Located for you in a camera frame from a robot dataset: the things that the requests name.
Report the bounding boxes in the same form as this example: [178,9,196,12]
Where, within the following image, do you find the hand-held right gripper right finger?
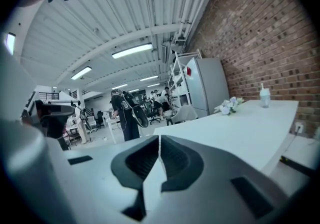
[152,134,290,224]

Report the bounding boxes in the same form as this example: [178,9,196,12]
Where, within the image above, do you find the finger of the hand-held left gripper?
[41,102,76,121]

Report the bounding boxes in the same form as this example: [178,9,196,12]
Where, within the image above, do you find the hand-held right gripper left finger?
[62,134,160,224]

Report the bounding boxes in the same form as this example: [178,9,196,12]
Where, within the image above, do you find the white desk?
[152,99,300,176]

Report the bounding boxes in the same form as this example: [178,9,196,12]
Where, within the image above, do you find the black balcony railing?
[37,91,61,101]

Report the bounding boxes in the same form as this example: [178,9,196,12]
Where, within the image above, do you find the black swivel office chair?
[96,110,105,129]
[147,104,162,125]

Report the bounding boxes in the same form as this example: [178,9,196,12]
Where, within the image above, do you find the white work table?
[106,117,126,144]

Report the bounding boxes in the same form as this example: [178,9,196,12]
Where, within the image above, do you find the black oval backpack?
[122,90,150,129]

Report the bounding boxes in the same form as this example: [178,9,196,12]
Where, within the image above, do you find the white armchair black legs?
[166,104,200,126]

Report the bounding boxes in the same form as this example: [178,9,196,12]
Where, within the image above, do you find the bright rectangular light panel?
[5,32,16,55]

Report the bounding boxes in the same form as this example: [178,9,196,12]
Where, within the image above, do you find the pale flower bouquet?
[213,96,245,116]

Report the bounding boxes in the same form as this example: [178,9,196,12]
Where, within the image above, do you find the grey refrigerator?
[183,57,231,119]

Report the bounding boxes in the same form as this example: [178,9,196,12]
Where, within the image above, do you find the clear cup with straw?
[259,82,271,109]

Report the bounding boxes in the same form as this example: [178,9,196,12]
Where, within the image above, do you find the white shelf rack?
[166,48,203,109]

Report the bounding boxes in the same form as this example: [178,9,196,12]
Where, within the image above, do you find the white pipe bundle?
[172,0,226,44]

